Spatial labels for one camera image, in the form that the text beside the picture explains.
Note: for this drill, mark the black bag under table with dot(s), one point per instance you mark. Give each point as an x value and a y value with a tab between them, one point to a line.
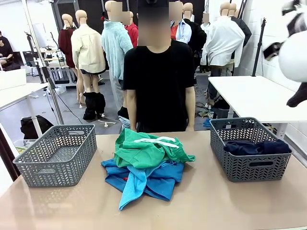
221	109

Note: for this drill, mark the mannequin in black coat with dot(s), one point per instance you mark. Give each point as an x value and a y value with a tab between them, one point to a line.
245	31

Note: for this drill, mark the white table with white legs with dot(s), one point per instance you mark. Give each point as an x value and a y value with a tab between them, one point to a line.
251	95
14	93

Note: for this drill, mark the silver metal tripod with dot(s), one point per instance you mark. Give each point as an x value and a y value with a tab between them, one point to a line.
56	105

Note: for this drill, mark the seated person in black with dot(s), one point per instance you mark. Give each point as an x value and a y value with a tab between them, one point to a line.
6	52

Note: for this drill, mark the mannequin in cream jacket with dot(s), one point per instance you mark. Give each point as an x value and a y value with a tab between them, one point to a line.
86	52

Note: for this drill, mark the turquoise textured garment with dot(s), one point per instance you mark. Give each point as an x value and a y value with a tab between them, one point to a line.
134	189

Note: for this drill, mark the tall grey metal stand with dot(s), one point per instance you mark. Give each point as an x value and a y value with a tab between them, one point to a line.
36	40

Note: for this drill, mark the light blue denim jeans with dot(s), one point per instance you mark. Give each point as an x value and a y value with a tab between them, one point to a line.
124	123

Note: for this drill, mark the white side platform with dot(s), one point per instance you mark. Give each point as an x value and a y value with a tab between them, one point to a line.
3	184

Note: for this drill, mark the person's right forearm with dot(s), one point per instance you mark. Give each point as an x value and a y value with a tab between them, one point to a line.
132	115

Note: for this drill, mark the black trousers on floor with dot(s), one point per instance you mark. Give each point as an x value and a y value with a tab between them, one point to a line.
94	105

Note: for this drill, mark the mannequin in white shirt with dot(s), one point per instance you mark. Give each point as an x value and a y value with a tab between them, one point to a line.
223	40

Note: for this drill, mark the mannequin in light blue sweater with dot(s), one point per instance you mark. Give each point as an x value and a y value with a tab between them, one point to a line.
115	48

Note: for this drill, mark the white box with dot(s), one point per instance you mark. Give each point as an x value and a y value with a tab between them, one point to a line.
12	79

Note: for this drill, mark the black stand leg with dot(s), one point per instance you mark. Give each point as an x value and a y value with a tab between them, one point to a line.
9	158

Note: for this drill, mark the person's right hand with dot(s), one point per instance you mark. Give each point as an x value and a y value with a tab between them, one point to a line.
133	128

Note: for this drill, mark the grey plastic woven basket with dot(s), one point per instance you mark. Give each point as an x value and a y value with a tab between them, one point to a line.
239	167
31	175

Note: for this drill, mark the black garment on mannequin feet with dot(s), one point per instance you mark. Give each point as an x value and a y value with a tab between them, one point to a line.
123	112

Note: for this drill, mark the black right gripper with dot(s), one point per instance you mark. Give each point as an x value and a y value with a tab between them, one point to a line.
298	97

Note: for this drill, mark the person's left hand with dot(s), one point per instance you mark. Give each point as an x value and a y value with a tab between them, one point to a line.
191	128

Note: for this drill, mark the person in black t-shirt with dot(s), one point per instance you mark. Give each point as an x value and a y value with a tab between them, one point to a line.
158	79

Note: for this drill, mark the mannequin in blue shirt red top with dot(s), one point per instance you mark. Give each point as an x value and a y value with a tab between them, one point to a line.
183	33

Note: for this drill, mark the mannequin in maroon sweater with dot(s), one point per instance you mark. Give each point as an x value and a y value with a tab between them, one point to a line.
66	45

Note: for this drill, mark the person's left forearm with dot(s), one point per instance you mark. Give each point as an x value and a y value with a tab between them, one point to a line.
190	112

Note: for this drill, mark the mannequin in black jacket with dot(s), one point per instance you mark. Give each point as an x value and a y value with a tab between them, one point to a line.
199	40

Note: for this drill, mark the royal blue t-shirt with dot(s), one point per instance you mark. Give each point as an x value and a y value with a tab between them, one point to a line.
163	187

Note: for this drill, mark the black tripod stand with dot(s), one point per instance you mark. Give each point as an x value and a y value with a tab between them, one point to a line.
259	52

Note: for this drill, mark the clear plastic storage box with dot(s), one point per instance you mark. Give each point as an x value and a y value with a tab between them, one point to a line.
24	145

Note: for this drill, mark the metal mannequin base plate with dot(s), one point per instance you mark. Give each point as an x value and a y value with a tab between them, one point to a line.
106	122

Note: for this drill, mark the navy blue garment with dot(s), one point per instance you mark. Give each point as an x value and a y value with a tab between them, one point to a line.
263	147

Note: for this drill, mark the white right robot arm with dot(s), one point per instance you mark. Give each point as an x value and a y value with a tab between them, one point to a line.
292	57

